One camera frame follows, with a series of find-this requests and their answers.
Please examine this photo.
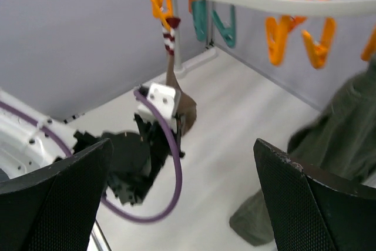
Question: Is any plain brown sock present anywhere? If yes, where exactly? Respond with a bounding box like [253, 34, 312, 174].
[160, 17, 198, 138]

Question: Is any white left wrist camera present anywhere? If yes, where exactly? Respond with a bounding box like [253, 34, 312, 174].
[137, 82, 182, 133]

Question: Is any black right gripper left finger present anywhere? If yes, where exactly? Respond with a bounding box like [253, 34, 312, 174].
[1, 139, 113, 250]

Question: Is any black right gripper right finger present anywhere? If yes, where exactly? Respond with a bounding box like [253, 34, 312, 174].
[253, 139, 375, 251]

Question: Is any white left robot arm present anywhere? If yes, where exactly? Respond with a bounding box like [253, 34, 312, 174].
[1, 87, 185, 205]

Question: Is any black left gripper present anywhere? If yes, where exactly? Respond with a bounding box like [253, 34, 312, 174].
[100, 114, 172, 205]

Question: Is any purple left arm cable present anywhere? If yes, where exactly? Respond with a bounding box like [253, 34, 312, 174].
[0, 89, 183, 224]

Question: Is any olive green hanging garment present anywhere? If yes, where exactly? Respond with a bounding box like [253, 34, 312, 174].
[229, 56, 375, 247]

